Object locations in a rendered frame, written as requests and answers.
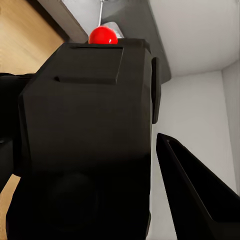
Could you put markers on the bed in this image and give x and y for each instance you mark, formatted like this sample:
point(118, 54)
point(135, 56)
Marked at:
point(134, 19)

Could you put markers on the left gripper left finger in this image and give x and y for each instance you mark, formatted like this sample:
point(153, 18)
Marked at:
point(10, 156)

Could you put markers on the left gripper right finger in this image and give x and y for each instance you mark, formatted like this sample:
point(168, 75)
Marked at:
point(202, 206)

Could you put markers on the digital camera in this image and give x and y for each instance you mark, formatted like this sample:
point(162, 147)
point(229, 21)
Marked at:
point(85, 119)

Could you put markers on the nightstand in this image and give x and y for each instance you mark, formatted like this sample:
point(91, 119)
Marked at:
point(78, 18)

